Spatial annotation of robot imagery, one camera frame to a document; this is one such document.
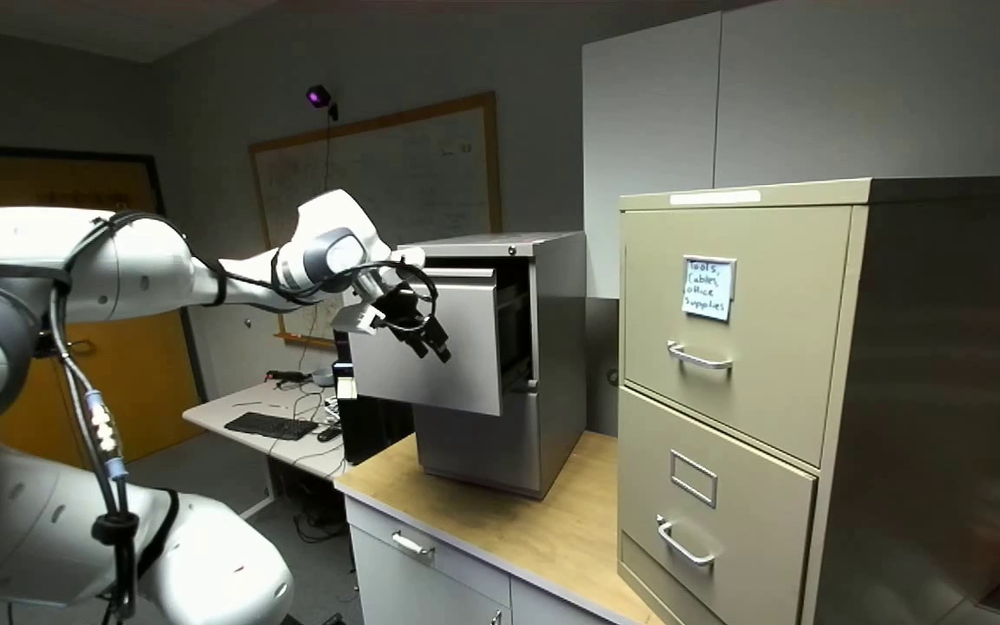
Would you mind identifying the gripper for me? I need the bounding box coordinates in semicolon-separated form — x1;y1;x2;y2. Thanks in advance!
374;285;453;364

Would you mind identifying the silver cabinet drawer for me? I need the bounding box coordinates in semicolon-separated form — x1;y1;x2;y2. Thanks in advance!
347;265;537;418

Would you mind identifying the white counter drawer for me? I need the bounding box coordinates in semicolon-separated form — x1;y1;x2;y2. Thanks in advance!
345;496;515;609

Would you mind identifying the beige cabinet drawer with note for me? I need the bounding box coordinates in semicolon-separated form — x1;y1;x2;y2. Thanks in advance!
621;205;854;470

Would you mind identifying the black computer tower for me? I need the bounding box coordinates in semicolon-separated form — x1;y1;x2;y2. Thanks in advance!
332;330;419;467

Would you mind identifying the silver filing cabinet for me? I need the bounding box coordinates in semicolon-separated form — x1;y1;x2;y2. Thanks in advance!
347;230;589;501

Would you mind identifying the black keyboard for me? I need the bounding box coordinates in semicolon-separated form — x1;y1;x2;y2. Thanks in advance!
223;411;321;442

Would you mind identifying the white desk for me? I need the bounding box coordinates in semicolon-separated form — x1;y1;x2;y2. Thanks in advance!
182;378;355;484

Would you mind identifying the handwritten paper note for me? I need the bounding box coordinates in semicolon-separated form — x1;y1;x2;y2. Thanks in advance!
681;254;738;323

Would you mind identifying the orange door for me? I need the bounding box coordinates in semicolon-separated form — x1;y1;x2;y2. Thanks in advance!
0;144;208;470

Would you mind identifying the beige filing cabinet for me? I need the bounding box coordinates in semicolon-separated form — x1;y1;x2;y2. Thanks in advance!
616;175;1000;625

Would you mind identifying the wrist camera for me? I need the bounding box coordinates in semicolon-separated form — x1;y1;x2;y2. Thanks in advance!
331;300;385;337

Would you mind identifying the black cable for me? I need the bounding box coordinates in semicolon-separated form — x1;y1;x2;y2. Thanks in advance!
267;380;329;463

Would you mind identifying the whiteboard with wooden frame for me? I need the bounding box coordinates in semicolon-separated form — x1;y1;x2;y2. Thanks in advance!
247;90;503;350

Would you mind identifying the counter drawer handle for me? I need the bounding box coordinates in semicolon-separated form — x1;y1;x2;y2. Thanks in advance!
390;530;437;559

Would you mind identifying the silver drawer handle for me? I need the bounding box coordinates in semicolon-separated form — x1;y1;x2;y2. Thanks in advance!
666;340;734;373
655;514;717;570

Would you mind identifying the camera on mount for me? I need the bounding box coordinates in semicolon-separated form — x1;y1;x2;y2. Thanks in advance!
306;83;341;123

